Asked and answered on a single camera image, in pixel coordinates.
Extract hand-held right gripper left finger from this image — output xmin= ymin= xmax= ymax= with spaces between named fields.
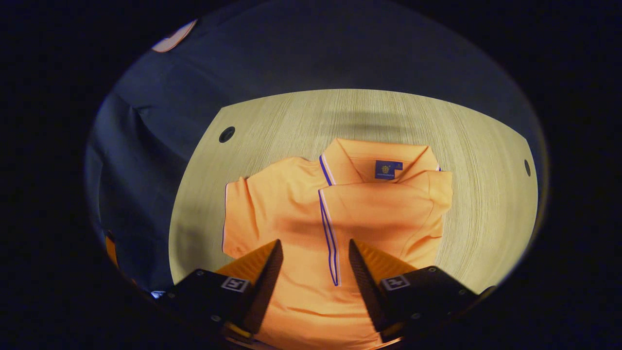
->
xmin=155 ymin=239 xmax=284 ymax=341

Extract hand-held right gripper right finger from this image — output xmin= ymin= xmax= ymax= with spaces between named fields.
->
xmin=348 ymin=238 xmax=496 ymax=343

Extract orange T-shirt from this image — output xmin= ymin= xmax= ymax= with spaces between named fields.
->
xmin=222 ymin=138 xmax=453 ymax=350

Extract black backdrop cloth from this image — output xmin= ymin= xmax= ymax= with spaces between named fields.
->
xmin=84 ymin=0 xmax=547 ymax=297

